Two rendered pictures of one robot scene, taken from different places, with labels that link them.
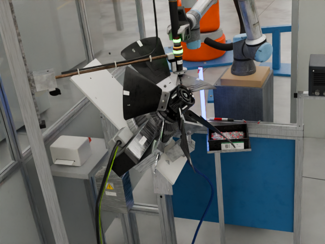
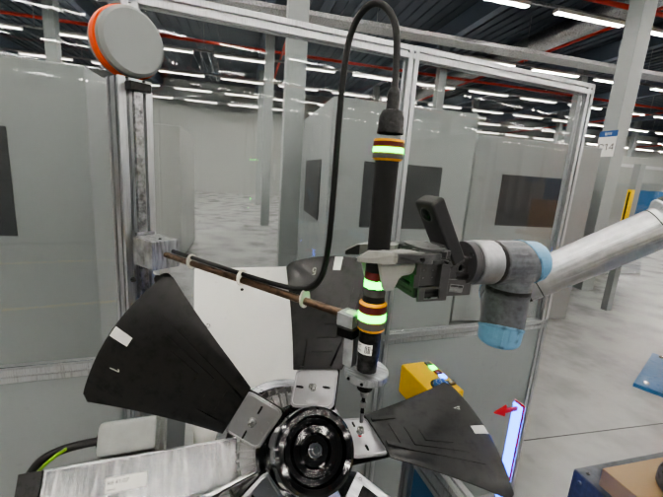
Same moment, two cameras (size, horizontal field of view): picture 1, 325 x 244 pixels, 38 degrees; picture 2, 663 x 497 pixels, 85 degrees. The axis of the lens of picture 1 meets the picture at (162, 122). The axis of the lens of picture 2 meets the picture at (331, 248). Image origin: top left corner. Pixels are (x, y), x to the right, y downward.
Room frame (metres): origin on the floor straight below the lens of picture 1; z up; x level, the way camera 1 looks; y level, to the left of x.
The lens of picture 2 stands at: (1.73, -0.46, 1.61)
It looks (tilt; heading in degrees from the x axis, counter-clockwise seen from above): 12 degrees down; 48
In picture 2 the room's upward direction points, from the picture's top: 4 degrees clockwise
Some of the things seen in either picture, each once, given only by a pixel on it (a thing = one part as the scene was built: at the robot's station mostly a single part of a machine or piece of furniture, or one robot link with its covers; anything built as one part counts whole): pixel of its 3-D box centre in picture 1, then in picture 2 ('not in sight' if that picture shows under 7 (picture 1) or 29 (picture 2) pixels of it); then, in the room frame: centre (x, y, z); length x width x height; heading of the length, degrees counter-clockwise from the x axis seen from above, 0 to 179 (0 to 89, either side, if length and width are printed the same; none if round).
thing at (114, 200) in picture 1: (114, 190); not in sight; (2.06, 0.28, 0.73); 0.15 x 0.09 x 0.22; 68
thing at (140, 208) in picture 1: (145, 208); not in sight; (2.10, 0.14, 0.56); 0.19 x 0.04 x 0.04; 68
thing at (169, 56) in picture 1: (177, 62); (363, 345); (2.14, -0.10, 1.35); 0.09 x 0.07 x 0.10; 103
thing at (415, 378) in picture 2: not in sight; (428, 392); (2.58, 0.03, 1.02); 0.16 x 0.10 x 0.11; 68
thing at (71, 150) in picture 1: (69, 152); not in sight; (2.18, 0.50, 0.91); 0.17 x 0.16 x 0.11; 68
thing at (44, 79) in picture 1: (43, 79); (154, 250); (2.00, 0.50, 1.39); 0.10 x 0.07 x 0.08; 103
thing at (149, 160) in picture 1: (147, 156); not in sight; (1.85, 0.08, 1.03); 0.15 x 0.10 x 0.14; 68
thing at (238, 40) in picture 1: (243, 45); not in sight; (2.70, -0.53, 1.21); 0.13 x 0.12 x 0.14; 28
